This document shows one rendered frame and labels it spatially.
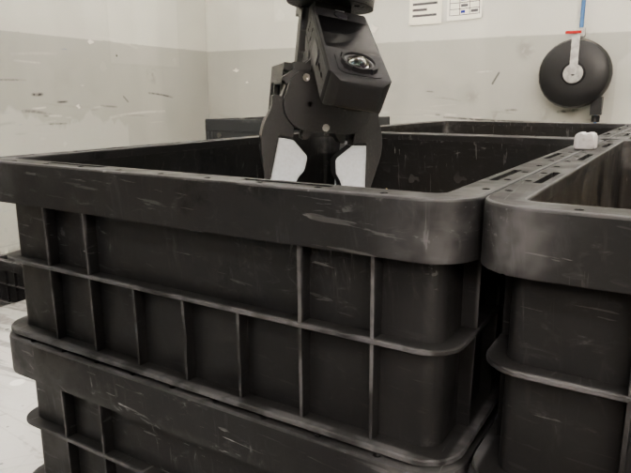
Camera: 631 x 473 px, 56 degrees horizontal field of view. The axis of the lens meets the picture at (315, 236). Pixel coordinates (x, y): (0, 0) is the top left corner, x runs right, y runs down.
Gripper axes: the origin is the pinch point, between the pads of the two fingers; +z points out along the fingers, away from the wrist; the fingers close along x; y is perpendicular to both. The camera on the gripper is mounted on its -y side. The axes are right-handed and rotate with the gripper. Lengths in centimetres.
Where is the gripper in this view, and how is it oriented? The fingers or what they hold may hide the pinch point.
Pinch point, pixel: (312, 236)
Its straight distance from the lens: 50.5
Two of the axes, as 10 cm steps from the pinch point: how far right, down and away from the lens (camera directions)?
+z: -1.1, 9.8, 1.9
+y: -2.3, -2.1, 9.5
